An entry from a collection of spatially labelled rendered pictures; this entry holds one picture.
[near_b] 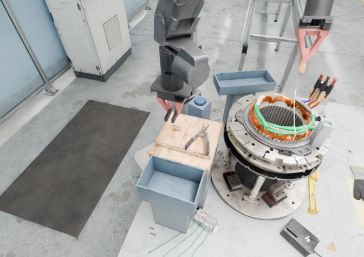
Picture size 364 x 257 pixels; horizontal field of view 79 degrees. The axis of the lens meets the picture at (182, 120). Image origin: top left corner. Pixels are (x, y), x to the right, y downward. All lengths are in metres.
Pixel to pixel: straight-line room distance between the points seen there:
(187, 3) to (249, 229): 0.75
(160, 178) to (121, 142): 1.44
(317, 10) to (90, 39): 2.36
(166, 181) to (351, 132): 1.01
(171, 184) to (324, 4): 0.61
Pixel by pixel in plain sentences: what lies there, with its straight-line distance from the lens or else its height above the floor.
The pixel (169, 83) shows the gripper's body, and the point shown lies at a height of 1.30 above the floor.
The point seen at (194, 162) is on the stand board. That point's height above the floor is 1.06.
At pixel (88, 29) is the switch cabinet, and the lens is 2.68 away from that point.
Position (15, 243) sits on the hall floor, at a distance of 2.00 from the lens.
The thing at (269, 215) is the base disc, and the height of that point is 0.80.
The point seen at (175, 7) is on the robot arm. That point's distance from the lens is 0.43.
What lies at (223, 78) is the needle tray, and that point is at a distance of 1.04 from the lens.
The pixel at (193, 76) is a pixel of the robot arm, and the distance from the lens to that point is 0.44.
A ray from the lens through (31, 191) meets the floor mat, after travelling 2.14.
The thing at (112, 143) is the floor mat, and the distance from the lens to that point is 2.15.
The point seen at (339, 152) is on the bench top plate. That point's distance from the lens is 1.27.
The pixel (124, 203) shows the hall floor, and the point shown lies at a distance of 1.82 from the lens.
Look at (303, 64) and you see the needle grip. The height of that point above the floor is 1.31.
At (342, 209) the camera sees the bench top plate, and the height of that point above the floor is 0.78.
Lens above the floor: 1.61
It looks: 45 degrees down
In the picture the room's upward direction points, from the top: straight up
